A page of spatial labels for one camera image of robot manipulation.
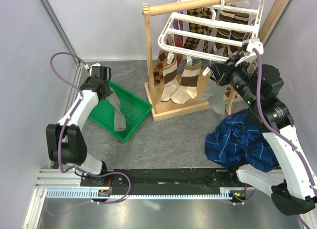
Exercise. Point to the cream brown striped sock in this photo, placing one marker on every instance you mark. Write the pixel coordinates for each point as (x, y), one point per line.
(226, 16)

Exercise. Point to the blue slotted cable duct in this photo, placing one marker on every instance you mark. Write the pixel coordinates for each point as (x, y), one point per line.
(99, 194)

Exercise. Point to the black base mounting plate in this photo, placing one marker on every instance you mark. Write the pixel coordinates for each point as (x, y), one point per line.
(205, 177)

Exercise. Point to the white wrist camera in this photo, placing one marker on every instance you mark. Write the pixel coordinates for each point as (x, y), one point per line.
(100, 74)
(248, 47)

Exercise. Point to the grey sock black stripes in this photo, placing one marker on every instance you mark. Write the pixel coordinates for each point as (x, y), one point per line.
(214, 95)

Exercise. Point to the brown argyle sock left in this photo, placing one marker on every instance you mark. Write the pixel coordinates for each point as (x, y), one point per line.
(158, 69)

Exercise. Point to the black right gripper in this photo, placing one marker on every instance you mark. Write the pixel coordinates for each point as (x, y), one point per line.
(223, 70)

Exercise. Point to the white plastic clip hanger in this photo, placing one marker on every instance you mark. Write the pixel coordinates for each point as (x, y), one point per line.
(176, 30)

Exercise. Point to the green plastic tray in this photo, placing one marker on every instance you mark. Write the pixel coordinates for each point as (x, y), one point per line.
(134, 109)

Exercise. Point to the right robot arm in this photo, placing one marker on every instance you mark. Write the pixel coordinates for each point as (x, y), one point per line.
(295, 192)

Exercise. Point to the beige sock maroon purple stripes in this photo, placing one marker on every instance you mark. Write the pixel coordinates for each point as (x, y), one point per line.
(187, 88)

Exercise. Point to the blue plaid shirt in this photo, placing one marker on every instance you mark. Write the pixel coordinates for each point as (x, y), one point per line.
(237, 139)

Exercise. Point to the wooden clothes rack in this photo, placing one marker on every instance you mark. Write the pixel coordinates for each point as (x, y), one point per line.
(155, 18)

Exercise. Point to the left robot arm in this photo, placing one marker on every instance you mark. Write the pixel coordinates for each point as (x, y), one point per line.
(66, 144)

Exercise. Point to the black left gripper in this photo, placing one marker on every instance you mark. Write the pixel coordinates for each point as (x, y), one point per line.
(108, 92)

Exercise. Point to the beige sock maroon toe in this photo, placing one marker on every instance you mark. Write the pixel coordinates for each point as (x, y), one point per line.
(230, 96)

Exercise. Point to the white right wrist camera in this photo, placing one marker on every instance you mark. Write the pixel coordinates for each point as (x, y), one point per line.
(248, 47)

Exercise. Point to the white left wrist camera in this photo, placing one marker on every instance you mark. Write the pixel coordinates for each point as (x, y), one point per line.
(100, 74)

